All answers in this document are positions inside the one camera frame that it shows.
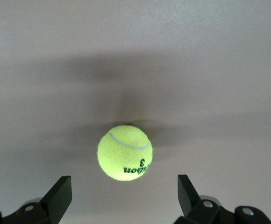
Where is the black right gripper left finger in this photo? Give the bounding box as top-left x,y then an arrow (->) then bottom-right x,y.
0,176 -> 72,224

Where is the large table cover mat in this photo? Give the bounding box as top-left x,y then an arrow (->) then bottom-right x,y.
0,0 -> 271,224

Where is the yellow-green tennis ball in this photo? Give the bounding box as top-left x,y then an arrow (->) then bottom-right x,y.
97,125 -> 153,182

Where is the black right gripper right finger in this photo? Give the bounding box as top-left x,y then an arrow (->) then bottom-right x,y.
174,174 -> 271,224

